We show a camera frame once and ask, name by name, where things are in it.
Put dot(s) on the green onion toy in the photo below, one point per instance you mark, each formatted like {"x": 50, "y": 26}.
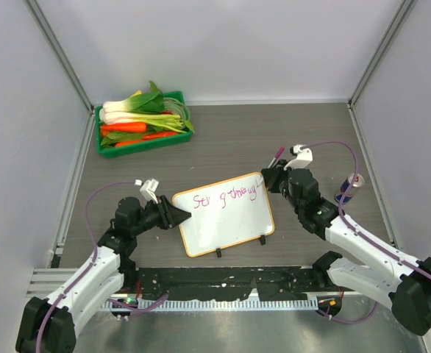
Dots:
{"x": 171, "y": 122}

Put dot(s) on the orange carrot toy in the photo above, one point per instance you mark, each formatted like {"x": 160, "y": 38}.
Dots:
{"x": 128, "y": 143}
{"x": 132, "y": 127}

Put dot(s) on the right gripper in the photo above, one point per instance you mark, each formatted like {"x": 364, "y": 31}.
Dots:
{"x": 273, "y": 175}

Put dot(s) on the bok choy toy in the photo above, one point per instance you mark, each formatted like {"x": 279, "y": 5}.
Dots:
{"x": 151, "y": 102}

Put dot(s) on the green leaf vegetable toy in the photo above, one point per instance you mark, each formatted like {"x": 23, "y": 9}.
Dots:
{"x": 113, "y": 138}

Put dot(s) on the red chili toy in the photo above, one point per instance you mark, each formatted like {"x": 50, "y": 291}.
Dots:
{"x": 159, "y": 135}

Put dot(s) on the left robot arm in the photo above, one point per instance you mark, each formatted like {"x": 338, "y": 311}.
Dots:
{"x": 54, "y": 323}

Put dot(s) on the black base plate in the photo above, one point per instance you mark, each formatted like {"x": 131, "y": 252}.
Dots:
{"x": 227, "y": 284}

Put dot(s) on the green vegetable tray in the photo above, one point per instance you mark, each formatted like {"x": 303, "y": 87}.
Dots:
{"x": 112, "y": 152}

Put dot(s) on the energy drink can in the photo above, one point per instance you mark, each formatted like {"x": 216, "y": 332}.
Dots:
{"x": 350, "y": 186}

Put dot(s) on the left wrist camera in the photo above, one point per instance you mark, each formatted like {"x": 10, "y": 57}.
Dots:
{"x": 148, "y": 189}

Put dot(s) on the yellow framed whiteboard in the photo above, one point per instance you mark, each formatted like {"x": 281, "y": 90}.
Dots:
{"x": 225, "y": 214}

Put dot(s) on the pink capped marker pen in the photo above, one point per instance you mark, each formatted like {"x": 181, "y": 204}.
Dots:
{"x": 276, "y": 157}

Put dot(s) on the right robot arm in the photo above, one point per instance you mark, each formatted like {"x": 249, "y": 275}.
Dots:
{"x": 392, "y": 278}

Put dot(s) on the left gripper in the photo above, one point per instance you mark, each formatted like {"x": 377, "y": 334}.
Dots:
{"x": 169, "y": 215}

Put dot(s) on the white cable duct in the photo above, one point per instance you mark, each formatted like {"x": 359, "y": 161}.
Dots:
{"x": 250, "y": 304}

